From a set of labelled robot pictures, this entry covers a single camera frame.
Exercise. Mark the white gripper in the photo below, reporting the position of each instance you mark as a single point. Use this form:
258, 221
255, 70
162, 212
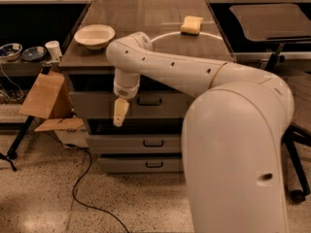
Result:
125, 92

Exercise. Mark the grey top drawer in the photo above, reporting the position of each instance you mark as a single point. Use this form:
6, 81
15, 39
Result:
96, 104

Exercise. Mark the grey drawer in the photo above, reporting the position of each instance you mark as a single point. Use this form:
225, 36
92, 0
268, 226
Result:
140, 165
96, 104
127, 144

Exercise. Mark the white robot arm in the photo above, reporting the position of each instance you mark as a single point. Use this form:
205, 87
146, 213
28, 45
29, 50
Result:
231, 136

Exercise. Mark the grey middle drawer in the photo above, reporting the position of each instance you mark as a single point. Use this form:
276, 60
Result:
127, 144

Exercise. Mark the grey drawer cabinet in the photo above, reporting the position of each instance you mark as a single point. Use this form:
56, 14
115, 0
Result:
89, 70

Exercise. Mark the grey bottom drawer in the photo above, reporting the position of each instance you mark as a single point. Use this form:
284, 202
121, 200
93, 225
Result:
140, 165

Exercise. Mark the cardboard box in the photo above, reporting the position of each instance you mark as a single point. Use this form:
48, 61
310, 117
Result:
48, 100

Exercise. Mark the white bowl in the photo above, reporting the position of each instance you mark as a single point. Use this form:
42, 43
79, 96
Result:
94, 37

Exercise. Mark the white cup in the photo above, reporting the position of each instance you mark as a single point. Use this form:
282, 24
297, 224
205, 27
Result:
53, 48

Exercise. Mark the black tripod stand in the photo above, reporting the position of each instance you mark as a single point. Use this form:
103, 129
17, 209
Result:
21, 129

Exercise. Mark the dark blue plate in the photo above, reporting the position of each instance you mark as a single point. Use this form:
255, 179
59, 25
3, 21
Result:
34, 54

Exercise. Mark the yellow sponge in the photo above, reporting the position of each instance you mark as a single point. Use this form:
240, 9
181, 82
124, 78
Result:
191, 25

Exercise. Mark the grey side shelf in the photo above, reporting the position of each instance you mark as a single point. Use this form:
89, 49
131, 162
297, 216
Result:
25, 69

